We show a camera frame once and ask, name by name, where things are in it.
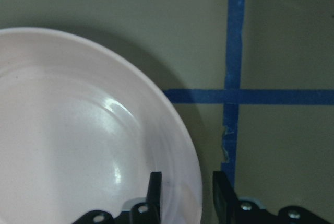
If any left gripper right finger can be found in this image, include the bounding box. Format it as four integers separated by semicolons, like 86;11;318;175
212;171;264;224

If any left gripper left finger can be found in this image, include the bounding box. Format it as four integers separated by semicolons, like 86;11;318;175
130;172;162;224

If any pink plate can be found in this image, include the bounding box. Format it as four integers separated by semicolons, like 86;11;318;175
1;28;202;223

